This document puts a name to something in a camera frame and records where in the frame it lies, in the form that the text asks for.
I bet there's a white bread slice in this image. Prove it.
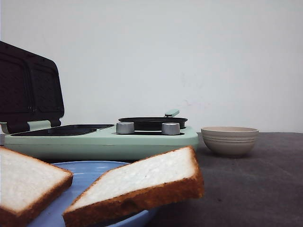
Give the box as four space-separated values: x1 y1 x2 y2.
62 146 205 227
0 148 73 227

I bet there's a beige ribbed bowl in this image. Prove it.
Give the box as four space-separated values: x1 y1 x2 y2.
201 126 259 157

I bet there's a breakfast maker hinged lid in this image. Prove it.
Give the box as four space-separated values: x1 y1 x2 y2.
0 42 64 134

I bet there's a mint green breakfast maker base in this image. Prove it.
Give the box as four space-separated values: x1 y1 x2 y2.
3 124 199 160

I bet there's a black round frying pan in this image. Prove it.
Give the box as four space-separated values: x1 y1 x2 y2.
118 109 188 131

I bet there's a right silver control knob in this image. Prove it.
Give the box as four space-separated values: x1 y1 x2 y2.
161 122 180 135

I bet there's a silver control knob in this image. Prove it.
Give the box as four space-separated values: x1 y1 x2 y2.
116 122 134 135
161 122 180 135

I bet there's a left silver control knob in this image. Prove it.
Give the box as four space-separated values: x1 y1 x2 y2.
116 122 134 135

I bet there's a blue plastic plate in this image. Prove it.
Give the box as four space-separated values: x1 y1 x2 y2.
29 161 158 227

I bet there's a grey felt table mat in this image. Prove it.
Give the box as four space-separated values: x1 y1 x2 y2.
0 132 303 227

